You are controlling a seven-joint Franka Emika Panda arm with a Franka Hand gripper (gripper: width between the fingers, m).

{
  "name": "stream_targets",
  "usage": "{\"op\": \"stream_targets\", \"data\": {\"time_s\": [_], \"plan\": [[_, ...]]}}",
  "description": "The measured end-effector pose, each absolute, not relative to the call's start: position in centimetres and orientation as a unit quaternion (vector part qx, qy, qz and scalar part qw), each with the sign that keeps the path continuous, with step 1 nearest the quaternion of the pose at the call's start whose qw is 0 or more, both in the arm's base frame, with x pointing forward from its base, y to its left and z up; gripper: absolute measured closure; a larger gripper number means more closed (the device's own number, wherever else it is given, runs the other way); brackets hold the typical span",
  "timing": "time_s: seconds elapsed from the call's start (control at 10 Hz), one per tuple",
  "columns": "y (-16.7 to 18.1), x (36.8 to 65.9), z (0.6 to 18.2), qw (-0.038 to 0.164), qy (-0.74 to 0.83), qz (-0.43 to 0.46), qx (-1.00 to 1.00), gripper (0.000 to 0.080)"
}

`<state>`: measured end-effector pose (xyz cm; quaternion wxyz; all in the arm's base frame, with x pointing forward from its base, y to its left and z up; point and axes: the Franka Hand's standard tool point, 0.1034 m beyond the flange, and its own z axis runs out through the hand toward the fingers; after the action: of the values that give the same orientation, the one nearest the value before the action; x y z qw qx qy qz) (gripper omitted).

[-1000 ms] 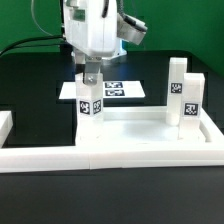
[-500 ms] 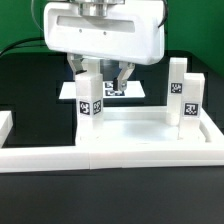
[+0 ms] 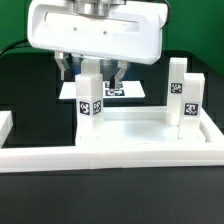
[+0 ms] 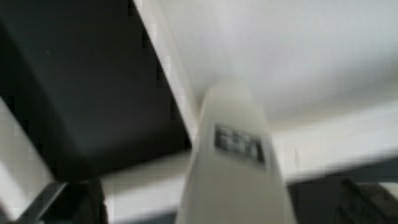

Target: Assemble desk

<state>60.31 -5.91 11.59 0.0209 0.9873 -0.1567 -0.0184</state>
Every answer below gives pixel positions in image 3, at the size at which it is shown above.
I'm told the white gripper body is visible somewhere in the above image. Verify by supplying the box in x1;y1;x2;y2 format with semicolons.
27;0;168;64

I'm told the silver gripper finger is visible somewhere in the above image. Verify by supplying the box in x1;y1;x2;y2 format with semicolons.
54;51;70;80
109;61;129;90

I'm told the white desk top tray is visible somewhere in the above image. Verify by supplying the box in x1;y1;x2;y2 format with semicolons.
75;106;224;145

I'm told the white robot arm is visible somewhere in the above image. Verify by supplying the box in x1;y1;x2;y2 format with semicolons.
27;0;170;65

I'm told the fiducial marker plate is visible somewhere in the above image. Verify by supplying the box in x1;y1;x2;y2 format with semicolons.
59;81;145;99

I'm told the white U-shaped fence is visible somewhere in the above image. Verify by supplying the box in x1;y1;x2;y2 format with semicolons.
0;112;224;173

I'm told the black cable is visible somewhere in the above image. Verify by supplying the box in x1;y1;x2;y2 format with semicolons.
0;39;31;56

